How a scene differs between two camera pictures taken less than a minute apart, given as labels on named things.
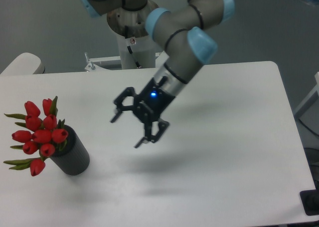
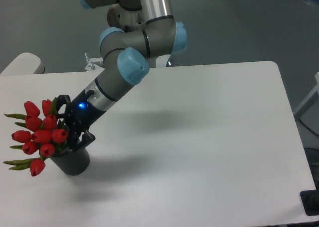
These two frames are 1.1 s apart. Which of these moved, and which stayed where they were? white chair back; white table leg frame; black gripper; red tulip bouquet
Moved: black gripper
Stayed: white table leg frame; white chair back; red tulip bouquet
